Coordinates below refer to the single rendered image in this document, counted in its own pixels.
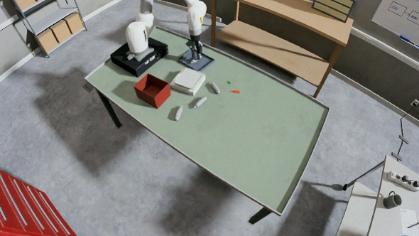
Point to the red open box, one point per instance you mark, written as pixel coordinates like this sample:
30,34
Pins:
152,90

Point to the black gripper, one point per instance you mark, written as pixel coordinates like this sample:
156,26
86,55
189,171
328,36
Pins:
198,45

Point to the white digital scale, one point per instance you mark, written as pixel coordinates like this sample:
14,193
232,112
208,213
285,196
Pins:
188,78

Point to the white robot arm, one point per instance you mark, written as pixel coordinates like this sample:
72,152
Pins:
137,35

